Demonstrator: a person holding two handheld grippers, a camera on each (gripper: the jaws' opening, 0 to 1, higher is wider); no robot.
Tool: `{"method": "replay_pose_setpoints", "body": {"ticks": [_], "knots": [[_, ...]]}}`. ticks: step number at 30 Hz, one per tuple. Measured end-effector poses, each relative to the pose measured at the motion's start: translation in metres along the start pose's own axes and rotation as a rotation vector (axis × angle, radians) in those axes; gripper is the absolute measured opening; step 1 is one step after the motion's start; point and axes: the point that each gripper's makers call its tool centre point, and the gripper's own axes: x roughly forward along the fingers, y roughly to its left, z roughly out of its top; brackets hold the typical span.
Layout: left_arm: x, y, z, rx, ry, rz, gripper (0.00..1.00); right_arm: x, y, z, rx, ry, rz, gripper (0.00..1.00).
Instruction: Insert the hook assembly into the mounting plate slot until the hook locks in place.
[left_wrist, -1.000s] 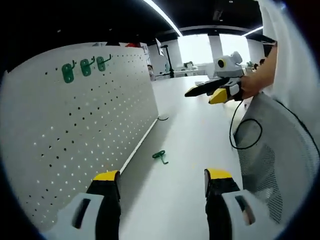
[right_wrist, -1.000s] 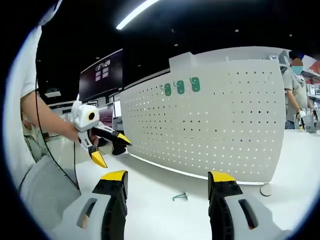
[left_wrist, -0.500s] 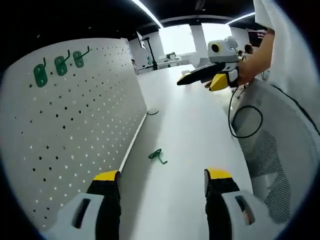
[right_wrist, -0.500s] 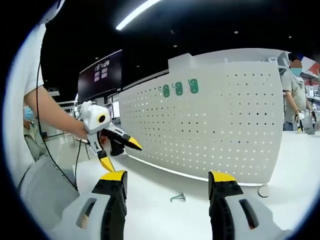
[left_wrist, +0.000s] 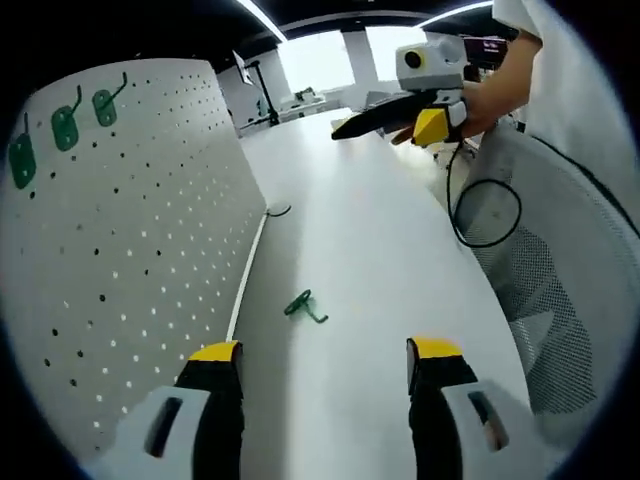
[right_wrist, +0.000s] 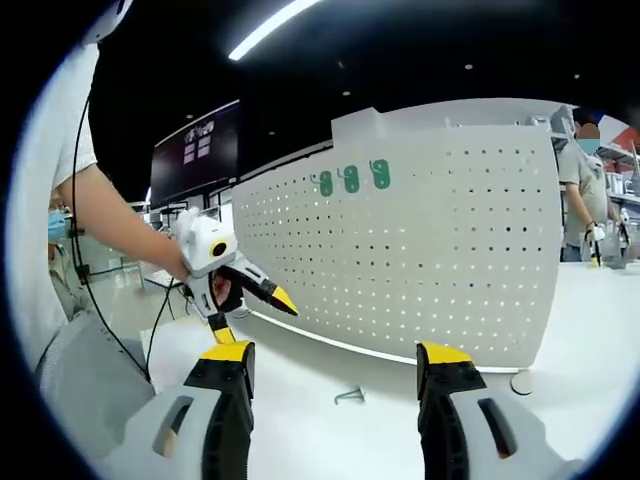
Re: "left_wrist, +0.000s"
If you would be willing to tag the white perforated mounting plate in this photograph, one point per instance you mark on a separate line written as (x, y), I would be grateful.
(125, 240)

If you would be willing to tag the green hook assembly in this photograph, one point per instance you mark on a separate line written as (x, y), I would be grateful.
(299, 302)
(65, 130)
(105, 107)
(22, 160)

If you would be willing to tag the person's white shirt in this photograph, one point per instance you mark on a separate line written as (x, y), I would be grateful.
(590, 100)

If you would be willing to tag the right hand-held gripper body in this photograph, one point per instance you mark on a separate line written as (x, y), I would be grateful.
(430, 70)

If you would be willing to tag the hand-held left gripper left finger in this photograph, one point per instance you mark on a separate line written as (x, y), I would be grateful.
(220, 415)

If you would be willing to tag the person's right hand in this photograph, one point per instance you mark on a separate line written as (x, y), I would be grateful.
(480, 110)

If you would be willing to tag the large dark wall screen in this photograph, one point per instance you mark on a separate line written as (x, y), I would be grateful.
(487, 50)

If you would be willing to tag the grey mesh office chair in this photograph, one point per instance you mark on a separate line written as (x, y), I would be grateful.
(550, 280)

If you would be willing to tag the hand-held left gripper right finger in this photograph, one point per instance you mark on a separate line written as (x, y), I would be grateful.
(435, 415)

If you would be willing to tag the black tripod with monitor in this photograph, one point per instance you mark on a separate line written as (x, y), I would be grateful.
(267, 95)

